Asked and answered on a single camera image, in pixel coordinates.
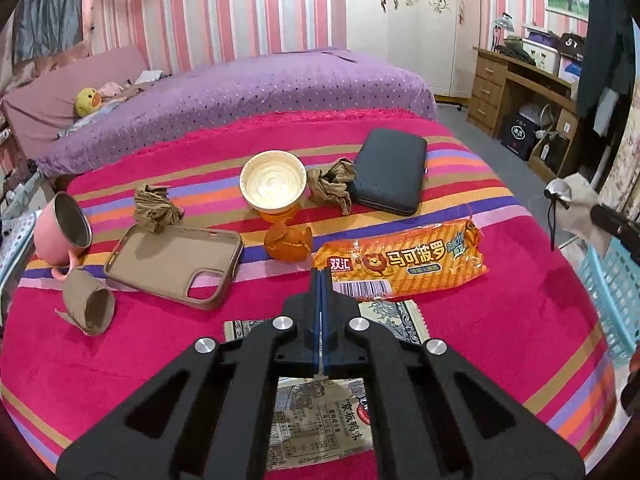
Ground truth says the black textured wallet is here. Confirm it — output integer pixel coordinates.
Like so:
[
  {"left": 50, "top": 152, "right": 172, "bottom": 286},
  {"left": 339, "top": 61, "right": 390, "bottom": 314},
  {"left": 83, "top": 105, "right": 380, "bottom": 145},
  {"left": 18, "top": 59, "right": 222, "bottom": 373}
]
[{"left": 346, "top": 128, "right": 428, "bottom": 217}]

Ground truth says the pink mug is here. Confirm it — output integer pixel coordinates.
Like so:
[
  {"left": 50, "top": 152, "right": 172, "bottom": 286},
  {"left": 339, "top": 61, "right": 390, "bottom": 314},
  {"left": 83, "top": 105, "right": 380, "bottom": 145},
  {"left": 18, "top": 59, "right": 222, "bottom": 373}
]
[{"left": 32, "top": 191, "right": 93, "bottom": 281}]

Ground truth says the black bag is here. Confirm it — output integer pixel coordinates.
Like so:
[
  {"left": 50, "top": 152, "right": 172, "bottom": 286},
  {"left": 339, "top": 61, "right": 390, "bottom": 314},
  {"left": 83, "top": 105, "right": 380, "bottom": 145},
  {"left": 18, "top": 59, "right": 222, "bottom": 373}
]
[{"left": 559, "top": 32, "right": 587, "bottom": 56}]

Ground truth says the yellow duck plush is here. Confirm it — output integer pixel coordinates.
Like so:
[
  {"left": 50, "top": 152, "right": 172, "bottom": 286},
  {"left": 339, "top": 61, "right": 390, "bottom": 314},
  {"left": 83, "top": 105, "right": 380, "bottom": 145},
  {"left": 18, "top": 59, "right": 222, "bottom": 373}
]
[{"left": 75, "top": 87, "right": 103, "bottom": 117}]

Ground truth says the white storage box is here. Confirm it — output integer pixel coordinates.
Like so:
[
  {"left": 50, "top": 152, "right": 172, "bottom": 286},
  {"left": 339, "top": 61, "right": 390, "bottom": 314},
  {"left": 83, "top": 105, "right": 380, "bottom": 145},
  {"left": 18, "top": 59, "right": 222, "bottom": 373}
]
[{"left": 521, "top": 37, "right": 561, "bottom": 75}]

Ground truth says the wooden desk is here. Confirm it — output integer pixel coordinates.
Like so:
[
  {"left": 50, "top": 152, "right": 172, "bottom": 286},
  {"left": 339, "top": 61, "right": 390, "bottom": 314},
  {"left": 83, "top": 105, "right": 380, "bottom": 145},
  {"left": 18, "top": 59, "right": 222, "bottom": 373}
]
[{"left": 467, "top": 46, "right": 583, "bottom": 181}]

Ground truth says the grey hanging cloth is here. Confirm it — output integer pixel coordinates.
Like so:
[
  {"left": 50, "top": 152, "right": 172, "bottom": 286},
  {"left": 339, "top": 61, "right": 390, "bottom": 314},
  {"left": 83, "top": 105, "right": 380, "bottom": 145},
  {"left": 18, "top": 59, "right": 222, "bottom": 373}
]
[{"left": 12, "top": 0, "right": 83, "bottom": 63}]

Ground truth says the brown cardboard tube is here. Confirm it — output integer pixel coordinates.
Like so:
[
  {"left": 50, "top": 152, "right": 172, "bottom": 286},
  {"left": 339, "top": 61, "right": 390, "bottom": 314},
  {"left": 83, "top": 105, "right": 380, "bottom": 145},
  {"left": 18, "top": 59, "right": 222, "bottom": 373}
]
[{"left": 55, "top": 269, "right": 117, "bottom": 337}]

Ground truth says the floral cloth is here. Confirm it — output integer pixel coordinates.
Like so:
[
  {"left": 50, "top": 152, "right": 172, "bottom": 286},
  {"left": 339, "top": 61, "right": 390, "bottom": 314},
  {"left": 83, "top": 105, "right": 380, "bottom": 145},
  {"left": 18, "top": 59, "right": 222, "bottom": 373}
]
[{"left": 597, "top": 110, "right": 640, "bottom": 221}]

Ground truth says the pink striped blanket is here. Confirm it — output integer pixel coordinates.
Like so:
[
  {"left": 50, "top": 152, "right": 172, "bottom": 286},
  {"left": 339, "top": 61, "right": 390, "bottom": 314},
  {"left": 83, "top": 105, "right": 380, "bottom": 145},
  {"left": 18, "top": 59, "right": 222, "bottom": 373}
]
[{"left": 0, "top": 110, "right": 618, "bottom": 480}]

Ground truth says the brown phone case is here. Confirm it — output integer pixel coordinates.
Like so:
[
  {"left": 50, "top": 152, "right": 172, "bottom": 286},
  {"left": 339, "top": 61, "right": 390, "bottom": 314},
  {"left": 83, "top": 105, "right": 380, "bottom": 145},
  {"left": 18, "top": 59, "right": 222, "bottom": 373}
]
[{"left": 104, "top": 224, "right": 244, "bottom": 311}]

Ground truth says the desk lamp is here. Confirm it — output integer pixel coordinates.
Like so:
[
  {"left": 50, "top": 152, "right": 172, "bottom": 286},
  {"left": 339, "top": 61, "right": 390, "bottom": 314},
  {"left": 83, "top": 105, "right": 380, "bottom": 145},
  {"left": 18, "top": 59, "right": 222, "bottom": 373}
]
[{"left": 492, "top": 12, "right": 516, "bottom": 53}]

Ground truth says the orange peel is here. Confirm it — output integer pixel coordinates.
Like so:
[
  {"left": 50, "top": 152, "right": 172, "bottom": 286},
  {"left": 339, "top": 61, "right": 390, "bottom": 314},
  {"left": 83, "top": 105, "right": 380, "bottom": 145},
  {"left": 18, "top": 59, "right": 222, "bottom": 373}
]
[{"left": 264, "top": 221, "right": 314, "bottom": 263}]

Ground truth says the beige patterned snack packet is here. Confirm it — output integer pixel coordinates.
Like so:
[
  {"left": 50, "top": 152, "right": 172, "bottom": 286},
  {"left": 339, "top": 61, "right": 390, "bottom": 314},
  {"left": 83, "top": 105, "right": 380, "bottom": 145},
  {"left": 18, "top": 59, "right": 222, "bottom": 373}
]
[{"left": 222, "top": 300, "right": 428, "bottom": 471}]

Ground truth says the cream bowl with orange base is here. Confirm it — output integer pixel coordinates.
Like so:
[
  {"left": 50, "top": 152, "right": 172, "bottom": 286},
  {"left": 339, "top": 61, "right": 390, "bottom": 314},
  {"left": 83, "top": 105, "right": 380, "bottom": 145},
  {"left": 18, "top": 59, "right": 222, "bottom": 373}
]
[{"left": 239, "top": 151, "right": 307, "bottom": 223}]

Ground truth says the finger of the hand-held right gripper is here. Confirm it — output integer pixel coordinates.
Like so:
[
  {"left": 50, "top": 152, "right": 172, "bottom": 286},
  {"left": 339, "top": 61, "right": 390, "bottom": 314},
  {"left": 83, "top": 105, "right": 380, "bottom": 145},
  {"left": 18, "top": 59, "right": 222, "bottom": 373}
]
[
  {"left": 590, "top": 204, "right": 640, "bottom": 267},
  {"left": 544, "top": 180, "right": 576, "bottom": 253}
]

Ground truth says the black box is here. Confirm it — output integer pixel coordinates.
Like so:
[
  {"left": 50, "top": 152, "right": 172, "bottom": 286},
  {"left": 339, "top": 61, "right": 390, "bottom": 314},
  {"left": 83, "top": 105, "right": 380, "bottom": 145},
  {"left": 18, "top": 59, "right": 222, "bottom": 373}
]
[{"left": 501, "top": 112, "right": 541, "bottom": 161}]

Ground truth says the white wardrobe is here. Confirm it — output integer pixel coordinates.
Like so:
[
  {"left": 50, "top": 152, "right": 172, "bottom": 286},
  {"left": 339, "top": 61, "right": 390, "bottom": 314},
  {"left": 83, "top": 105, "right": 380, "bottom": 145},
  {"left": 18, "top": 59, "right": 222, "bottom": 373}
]
[{"left": 344, "top": 0, "right": 483, "bottom": 101}]

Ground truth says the blue plastic basket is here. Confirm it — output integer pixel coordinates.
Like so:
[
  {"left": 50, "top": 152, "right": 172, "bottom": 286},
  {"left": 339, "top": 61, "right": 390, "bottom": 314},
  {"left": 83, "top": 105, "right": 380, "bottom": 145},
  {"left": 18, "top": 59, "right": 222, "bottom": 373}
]
[{"left": 577, "top": 235, "right": 640, "bottom": 361}]

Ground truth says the dark hanging jacket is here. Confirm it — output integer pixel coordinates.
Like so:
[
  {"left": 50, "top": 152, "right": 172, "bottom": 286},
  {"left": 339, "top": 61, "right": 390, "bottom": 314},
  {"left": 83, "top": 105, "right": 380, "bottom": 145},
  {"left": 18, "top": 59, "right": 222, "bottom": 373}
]
[{"left": 576, "top": 0, "right": 637, "bottom": 136}]

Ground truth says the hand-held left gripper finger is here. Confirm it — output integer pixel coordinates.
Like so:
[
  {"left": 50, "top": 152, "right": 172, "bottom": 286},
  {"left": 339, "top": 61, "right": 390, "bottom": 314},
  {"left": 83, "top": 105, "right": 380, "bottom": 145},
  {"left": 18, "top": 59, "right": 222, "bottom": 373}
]
[
  {"left": 55, "top": 269, "right": 321, "bottom": 480},
  {"left": 320, "top": 269, "right": 586, "bottom": 480}
]

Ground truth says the purple dotted bedspread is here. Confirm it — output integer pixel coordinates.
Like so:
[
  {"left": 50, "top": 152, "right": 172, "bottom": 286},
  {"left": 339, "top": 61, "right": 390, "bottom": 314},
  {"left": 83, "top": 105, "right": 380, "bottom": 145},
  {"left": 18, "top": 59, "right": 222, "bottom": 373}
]
[{"left": 37, "top": 47, "right": 440, "bottom": 176}]

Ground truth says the cardboard box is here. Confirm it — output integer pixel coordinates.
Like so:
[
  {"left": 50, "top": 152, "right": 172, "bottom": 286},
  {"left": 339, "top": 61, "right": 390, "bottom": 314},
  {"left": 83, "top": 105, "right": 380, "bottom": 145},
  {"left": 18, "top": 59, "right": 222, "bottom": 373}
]
[{"left": 529, "top": 132, "right": 571, "bottom": 181}]

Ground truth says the orange snack packet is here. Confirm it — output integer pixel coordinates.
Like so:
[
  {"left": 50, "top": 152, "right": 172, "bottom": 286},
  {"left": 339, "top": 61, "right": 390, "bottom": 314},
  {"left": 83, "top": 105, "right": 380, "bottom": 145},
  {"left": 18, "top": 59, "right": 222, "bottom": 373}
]
[{"left": 312, "top": 219, "right": 488, "bottom": 301}]

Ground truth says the pile of clothes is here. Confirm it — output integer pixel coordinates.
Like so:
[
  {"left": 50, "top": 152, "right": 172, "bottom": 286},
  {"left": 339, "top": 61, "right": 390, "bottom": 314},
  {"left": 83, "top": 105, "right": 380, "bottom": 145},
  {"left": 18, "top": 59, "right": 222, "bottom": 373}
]
[{"left": 100, "top": 70, "right": 173, "bottom": 98}]

